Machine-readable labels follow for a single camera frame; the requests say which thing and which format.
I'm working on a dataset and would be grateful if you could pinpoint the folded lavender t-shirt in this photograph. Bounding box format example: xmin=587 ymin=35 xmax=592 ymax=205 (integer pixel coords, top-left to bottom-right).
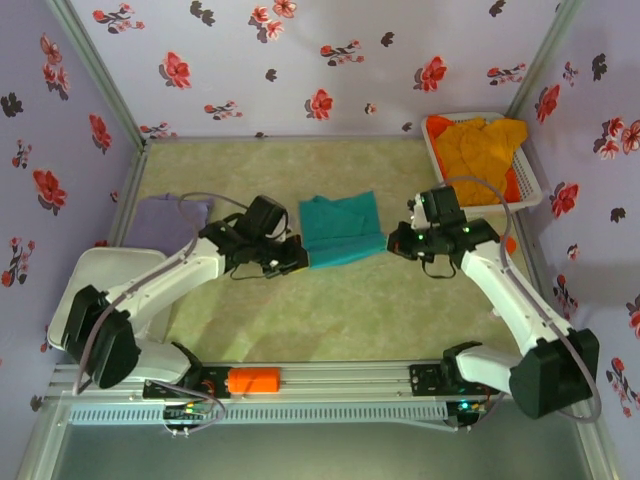
xmin=122 ymin=194 xmax=216 ymax=252

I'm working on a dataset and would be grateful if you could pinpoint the orange block on rail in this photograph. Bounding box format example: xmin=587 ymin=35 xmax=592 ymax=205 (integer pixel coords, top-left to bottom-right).
xmin=225 ymin=367 xmax=283 ymax=396

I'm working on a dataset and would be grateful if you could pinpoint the thin black left camera cable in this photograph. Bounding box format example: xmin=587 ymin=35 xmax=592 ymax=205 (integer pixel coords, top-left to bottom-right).
xmin=228 ymin=258 xmax=282 ymax=282

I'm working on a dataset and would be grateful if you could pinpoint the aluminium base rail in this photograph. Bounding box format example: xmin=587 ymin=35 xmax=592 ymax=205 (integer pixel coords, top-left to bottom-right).
xmin=49 ymin=360 xmax=590 ymax=401

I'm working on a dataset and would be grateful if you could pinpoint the green circuit board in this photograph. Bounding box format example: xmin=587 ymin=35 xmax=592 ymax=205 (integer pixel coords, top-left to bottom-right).
xmin=163 ymin=404 xmax=212 ymax=422

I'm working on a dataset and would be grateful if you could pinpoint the thin white wire loop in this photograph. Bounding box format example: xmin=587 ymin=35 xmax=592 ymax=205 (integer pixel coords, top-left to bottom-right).
xmin=160 ymin=394 xmax=230 ymax=438

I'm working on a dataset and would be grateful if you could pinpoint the white slotted cable duct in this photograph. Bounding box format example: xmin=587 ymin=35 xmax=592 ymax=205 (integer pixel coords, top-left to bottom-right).
xmin=67 ymin=401 xmax=450 ymax=427

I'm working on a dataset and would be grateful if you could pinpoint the white plastic basket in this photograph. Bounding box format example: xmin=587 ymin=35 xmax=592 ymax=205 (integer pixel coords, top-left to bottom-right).
xmin=423 ymin=111 xmax=544 ymax=222

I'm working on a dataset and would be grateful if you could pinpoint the aluminium side frame bar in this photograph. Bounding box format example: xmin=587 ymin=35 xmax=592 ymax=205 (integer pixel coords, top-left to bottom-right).
xmin=512 ymin=208 xmax=584 ymax=359
xmin=105 ymin=144 xmax=150 ymax=246

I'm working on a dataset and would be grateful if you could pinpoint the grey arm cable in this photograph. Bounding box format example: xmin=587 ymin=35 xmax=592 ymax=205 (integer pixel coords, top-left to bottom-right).
xmin=72 ymin=190 xmax=252 ymax=397
xmin=443 ymin=175 xmax=604 ymax=424

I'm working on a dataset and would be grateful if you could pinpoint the teal t-shirt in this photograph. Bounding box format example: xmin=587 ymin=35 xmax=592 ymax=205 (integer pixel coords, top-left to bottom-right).
xmin=298 ymin=190 xmax=389 ymax=272

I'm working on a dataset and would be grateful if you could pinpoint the grey right arm cable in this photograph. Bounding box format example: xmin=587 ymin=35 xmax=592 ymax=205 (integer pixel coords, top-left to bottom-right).
xmin=443 ymin=175 xmax=604 ymax=424

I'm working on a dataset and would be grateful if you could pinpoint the aluminium frame post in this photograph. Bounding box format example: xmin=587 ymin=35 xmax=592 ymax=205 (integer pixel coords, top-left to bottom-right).
xmin=505 ymin=0 xmax=587 ymax=121
xmin=45 ymin=0 xmax=149 ymax=149

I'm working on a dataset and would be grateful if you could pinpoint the white zipped pouch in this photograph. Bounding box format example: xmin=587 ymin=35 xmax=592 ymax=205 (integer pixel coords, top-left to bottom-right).
xmin=45 ymin=247 xmax=175 ymax=352

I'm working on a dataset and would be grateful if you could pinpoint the orange-red t-shirt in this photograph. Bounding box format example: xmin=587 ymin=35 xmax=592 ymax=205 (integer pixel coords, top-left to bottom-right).
xmin=426 ymin=115 xmax=522 ymax=202

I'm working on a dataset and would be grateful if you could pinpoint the thin black camera cable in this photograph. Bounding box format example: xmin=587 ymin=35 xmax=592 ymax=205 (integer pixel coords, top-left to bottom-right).
xmin=421 ymin=251 xmax=458 ymax=280
xmin=228 ymin=258 xmax=282 ymax=282

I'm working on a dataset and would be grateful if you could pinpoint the thin black right camera cable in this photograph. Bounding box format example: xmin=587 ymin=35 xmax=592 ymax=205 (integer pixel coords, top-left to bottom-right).
xmin=421 ymin=251 xmax=458 ymax=280

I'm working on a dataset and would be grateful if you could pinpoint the grey left arm cable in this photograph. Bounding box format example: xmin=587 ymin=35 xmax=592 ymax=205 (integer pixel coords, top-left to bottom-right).
xmin=72 ymin=190 xmax=252 ymax=397

